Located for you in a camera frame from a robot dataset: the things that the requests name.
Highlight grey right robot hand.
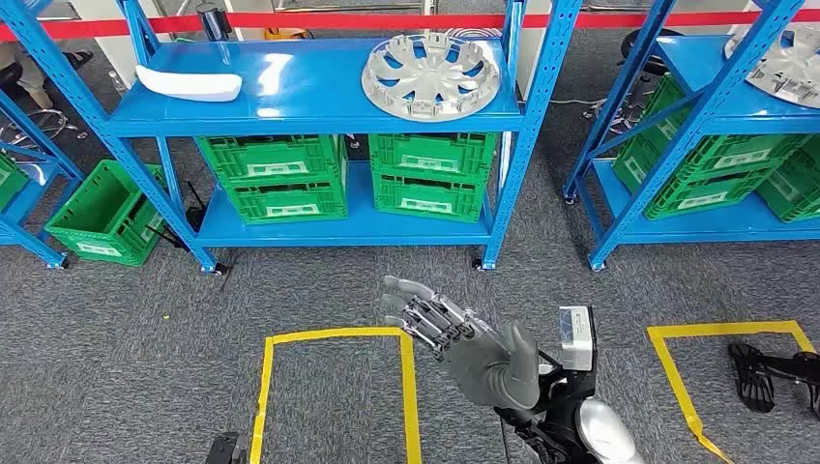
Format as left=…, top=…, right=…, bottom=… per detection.
left=383, top=275, right=542, bottom=412

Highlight silver wheel hubcap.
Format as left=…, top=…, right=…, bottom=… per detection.
left=723, top=25, right=820, bottom=110
left=361, top=32, right=502, bottom=123

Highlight blue metal shelf rack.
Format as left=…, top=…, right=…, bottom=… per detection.
left=0, top=0, right=585, bottom=276
left=562, top=0, right=820, bottom=274
left=0, top=89, right=88, bottom=271

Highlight white plastic cover part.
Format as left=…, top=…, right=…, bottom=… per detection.
left=134, top=64, right=244, bottom=103

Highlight yellow floor tape square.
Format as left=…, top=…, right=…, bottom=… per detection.
left=248, top=326, right=425, bottom=464
left=647, top=320, right=818, bottom=464

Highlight black floor stand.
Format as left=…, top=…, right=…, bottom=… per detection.
left=143, top=181, right=212, bottom=252

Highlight black round ribbed stool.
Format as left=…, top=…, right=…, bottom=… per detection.
left=442, top=26, right=504, bottom=40
left=618, top=28, right=684, bottom=76

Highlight red barrier belt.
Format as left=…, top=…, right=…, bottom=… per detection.
left=0, top=9, right=820, bottom=43

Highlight yellow bag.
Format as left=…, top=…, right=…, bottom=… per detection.
left=262, top=26, right=315, bottom=41

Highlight empty green plastic crate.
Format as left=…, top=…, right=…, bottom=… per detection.
left=44, top=159, right=169, bottom=268

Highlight chrome chair base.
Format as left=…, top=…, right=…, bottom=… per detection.
left=0, top=108, right=88, bottom=155

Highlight person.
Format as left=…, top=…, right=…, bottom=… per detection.
left=0, top=41, right=96, bottom=110

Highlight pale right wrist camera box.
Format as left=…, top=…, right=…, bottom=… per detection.
left=558, top=305, right=599, bottom=374

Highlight black barrier post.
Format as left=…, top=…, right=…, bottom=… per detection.
left=194, top=1, right=233, bottom=43

